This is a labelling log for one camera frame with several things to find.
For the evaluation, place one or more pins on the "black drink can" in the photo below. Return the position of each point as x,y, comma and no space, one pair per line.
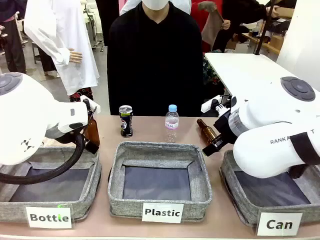
126,125

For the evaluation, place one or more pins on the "person in black sweater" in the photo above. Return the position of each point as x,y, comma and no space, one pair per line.
155,70

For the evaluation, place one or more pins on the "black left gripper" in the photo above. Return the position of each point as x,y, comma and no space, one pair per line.
91,147

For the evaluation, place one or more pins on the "grey fabric basket labelled Plastic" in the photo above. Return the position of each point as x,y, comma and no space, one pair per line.
160,155

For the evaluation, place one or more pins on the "grey fabric basket labelled Bottle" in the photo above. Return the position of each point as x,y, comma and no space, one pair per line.
92,180

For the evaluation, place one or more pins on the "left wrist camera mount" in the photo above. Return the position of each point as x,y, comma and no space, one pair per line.
91,103

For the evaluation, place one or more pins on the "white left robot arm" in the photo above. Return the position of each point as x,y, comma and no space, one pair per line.
27,117

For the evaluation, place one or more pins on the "cardboard box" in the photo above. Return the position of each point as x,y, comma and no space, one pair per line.
276,42

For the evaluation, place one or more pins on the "bystander in black jacket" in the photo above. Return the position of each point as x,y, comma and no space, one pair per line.
250,12

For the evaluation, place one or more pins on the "brown bottle with black nozzle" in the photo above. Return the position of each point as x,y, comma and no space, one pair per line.
93,130

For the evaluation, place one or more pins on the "metal stool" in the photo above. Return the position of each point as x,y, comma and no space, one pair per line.
37,52

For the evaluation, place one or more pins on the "white side table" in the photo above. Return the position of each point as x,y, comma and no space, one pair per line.
242,72

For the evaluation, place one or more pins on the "mannequin in white shirt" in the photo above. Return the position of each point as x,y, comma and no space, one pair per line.
57,32

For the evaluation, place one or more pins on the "white Bottle label card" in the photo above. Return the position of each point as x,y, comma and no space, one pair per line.
48,217

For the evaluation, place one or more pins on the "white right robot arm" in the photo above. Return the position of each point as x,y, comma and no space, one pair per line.
270,117

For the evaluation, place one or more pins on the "white face mask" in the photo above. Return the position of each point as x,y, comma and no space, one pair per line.
156,3

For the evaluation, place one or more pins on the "small clear plastic water bottle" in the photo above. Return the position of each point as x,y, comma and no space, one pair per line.
172,125

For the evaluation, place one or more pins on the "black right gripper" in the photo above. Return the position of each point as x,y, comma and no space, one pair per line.
226,127

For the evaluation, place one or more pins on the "brown paper bag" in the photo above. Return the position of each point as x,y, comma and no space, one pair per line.
211,27

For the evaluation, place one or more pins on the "bystander in dark clothes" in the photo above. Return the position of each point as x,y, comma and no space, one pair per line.
12,37

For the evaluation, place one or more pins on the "black vertical pole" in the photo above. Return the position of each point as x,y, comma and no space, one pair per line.
263,30

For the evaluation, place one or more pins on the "grey fabric basket labelled Can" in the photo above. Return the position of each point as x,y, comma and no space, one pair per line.
230,180

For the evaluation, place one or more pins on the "white Can label card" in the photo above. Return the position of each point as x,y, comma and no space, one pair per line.
279,224

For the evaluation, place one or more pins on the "white Plastic label card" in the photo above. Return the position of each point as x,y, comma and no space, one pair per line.
162,213

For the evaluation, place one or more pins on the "bystander in red top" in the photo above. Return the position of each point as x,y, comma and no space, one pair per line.
195,7

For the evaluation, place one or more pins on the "brown glass beer bottle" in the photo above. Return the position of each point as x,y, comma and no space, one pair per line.
208,132

